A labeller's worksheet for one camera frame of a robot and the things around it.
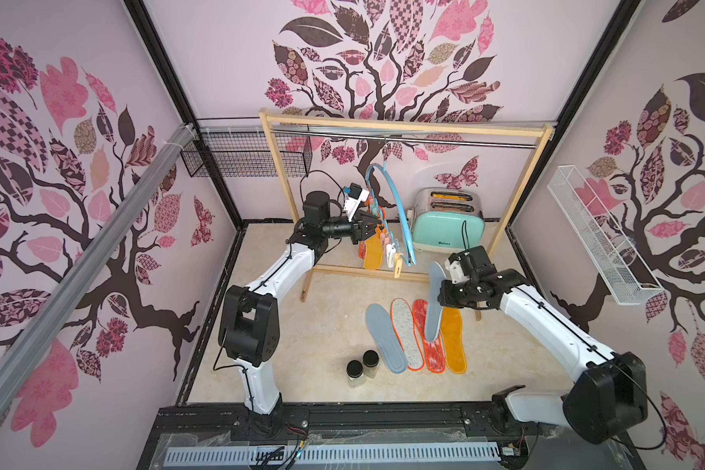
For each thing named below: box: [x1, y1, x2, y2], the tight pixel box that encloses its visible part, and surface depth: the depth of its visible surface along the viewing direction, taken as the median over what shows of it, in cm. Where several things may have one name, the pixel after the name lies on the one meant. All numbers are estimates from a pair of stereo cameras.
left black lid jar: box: [346, 359, 364, 389], surface depth 75 cm
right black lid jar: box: [362, 349, 380, 379], surface depth 77 cm
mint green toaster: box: [411, 187, 486, 254], surface depth 103 cm
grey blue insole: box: [365, 303, 409, 375], surface depth 89 cm
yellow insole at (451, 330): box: [440, 306, 468, 376], surface depth 89 cm
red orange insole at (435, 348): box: [412, 298, 446, 375], surface depth 87 cm
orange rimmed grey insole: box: [389, 297, 425, 372], surface depth 91 cm
